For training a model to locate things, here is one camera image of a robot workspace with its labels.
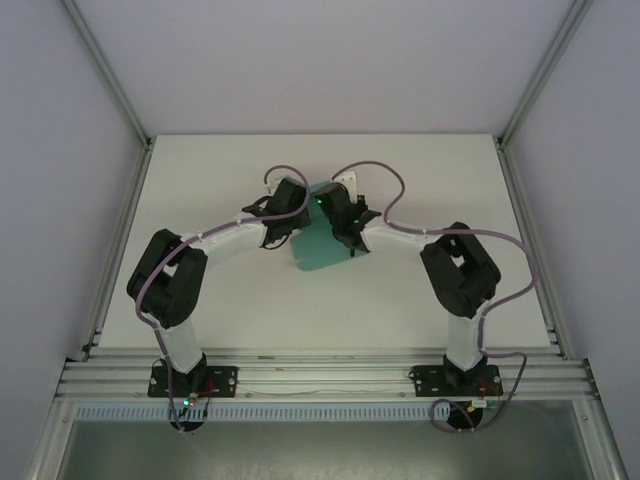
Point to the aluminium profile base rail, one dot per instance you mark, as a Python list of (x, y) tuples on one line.
[(325, 372)]

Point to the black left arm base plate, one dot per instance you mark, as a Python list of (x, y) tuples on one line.
[(225, 380)]

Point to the aluminium table side rail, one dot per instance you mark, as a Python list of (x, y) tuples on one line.
[(117, 250), (532, 240)]

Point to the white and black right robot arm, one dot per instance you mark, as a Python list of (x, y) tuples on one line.
[(465, 340)]

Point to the small circuit board yellow plug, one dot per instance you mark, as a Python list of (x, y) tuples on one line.
[(480, 403)]

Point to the small circuit board with LEDs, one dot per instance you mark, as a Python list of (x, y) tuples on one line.
[(189, 401)]

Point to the aluminium frame post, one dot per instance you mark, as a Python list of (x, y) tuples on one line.
[(107, 70), (542, 70)]

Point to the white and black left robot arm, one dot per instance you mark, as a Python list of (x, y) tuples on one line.
[(185, 345)]

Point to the teal green cloth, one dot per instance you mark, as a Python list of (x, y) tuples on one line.
[(315, 250)]

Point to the grey sheet metal panel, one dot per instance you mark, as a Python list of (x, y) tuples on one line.
[(320, 450)]

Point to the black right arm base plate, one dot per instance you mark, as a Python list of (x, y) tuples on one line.
[(425, 380)]

